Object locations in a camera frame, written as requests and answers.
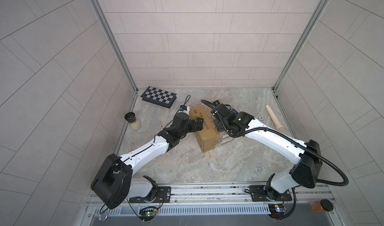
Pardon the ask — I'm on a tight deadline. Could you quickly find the metal ring hook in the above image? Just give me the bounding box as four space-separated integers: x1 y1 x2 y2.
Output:
97 212 108 222

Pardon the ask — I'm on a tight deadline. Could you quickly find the green circuit board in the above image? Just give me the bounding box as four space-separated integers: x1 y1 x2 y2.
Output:
268 204 287 219
139 206 159 222

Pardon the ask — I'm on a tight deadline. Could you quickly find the left corner aluminium post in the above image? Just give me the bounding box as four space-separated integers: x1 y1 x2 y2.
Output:
89 0 139 94

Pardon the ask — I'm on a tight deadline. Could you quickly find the aluminium front rail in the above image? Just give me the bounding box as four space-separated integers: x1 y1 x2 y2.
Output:
72 182 348 226

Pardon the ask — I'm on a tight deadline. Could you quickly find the black white chessboard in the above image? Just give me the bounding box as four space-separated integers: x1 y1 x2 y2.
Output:
141 86 177 108

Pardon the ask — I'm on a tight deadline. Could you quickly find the brown cardboard express box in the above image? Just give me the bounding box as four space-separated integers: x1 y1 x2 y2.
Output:
189 105 233 153

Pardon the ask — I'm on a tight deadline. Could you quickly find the corner aluminium post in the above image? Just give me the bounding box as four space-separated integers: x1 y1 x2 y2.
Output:
273 0 330 94
89 0 139 94

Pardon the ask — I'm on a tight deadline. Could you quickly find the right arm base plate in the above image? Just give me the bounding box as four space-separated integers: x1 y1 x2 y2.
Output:
245 185 293 202

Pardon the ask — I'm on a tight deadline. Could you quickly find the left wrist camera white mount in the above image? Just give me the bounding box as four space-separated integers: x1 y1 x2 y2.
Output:
179 105 190 115

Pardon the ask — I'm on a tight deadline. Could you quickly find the brown jar black lid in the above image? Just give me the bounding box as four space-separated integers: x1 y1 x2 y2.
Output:
309 199 334 213

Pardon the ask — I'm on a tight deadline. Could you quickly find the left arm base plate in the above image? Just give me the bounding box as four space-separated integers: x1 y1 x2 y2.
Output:
128 187 172 204

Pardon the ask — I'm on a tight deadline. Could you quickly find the left green circuit board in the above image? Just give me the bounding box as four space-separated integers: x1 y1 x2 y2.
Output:
139 206 159 222

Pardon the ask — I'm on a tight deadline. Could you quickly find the glass jar black lid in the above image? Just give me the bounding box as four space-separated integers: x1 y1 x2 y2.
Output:
125 112 141 131

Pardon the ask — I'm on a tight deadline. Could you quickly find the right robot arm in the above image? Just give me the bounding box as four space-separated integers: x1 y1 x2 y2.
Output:
211 104 322 201

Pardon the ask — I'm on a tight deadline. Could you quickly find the right corner aluminium post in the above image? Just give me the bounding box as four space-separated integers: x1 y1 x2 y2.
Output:
273 0 330 94

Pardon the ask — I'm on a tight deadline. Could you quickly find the black corrugated cable conduit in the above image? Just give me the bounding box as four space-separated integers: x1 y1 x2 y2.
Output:
200 99 350 187

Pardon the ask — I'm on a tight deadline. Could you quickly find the right green circuit board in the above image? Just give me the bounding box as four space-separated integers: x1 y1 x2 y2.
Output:
268 204 287 219

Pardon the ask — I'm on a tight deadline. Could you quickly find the wooden rolling pin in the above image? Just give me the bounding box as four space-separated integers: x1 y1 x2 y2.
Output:
266 105 286 134

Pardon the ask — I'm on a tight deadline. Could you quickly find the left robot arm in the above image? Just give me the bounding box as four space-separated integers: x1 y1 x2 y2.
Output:
91 112 204 210

